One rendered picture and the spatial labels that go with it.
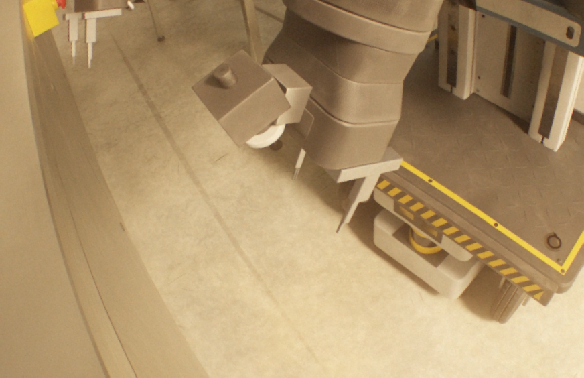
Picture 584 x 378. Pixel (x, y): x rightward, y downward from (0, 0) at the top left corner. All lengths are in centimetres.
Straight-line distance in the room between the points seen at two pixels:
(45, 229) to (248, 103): 13
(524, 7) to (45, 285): 65
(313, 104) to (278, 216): 106
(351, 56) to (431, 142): 77
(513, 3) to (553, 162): 42
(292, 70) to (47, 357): 18
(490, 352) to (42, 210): 96
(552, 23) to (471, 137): 42
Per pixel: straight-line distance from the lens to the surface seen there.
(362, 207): 120
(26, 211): 28
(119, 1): 53
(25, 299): 24
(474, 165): 94
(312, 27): 22
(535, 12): 68
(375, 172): 26
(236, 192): 137
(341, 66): 21
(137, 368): 29
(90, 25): 52
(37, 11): 91
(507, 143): 101
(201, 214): 134
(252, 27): 123
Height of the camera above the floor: 96
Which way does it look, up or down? 46 degrees down
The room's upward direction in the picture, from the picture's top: 11 degrees counter-clockwise
